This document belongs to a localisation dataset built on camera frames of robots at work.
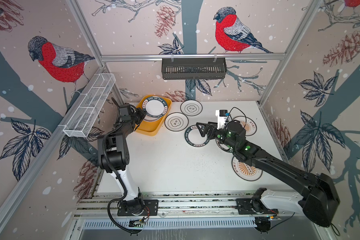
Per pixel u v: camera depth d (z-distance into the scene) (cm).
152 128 106
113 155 52
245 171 86
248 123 107
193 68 105
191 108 118
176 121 110
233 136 55
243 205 73
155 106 104
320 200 38
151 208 73
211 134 65
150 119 107
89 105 79
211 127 65
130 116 79
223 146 64
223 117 65
